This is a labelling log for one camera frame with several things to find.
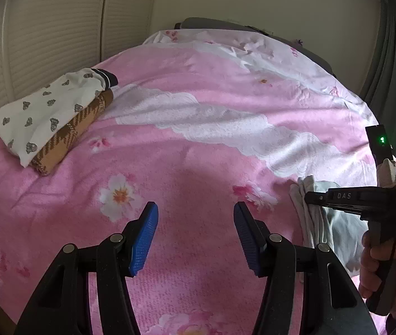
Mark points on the white louvred wardrobe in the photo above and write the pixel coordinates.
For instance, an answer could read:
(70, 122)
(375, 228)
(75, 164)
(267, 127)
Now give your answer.
(44, 24)

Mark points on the folded brown plaid garment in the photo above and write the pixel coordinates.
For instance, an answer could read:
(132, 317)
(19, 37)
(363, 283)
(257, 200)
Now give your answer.
(65, 139)

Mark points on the light blue long-sleeve shirt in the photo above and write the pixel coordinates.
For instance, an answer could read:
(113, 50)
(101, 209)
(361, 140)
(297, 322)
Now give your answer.
(337, 230)

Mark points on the pink floral duvet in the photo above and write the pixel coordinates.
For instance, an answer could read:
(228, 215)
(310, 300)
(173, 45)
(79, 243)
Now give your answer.
(184, 167)

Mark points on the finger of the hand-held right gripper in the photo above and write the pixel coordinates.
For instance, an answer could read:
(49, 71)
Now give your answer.
(316, 199)

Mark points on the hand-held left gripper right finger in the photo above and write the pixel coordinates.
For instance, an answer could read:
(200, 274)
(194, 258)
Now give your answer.
(248, 240)

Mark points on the folded white printed garment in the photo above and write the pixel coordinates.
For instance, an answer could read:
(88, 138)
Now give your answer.
(44, 118)

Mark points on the grey padded headboard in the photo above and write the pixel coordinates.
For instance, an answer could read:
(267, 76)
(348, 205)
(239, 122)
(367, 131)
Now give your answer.
(212, 24)

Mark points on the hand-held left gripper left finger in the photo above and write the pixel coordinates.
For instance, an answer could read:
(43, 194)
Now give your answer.
(145, 237)

